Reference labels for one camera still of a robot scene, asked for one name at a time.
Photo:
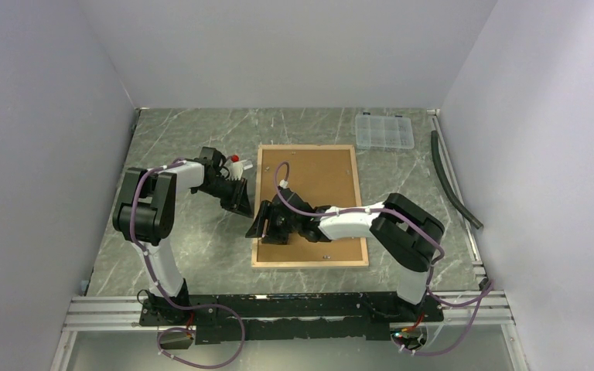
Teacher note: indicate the clear plastic compartment box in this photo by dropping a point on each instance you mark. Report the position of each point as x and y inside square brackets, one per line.
[389, 133]

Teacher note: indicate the white wooden picture frame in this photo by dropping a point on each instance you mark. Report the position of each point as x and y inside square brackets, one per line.
[307, 265]

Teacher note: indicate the aluminium extrusion rail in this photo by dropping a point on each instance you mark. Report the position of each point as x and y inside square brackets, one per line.
[122, 313]

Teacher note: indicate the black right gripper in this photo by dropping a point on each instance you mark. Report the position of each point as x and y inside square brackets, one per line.
[267, 211]

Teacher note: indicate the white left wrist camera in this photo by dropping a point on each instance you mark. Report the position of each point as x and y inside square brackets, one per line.
[236, 166]

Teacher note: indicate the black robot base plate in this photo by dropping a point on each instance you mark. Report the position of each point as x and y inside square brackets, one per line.
[255, 317]

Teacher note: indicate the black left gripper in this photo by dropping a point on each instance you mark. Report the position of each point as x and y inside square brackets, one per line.
[239, 200]

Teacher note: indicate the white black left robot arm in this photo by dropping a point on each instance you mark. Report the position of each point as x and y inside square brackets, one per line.
[145, 211]

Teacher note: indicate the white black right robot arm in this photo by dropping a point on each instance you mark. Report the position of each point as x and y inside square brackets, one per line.
[408, 233]

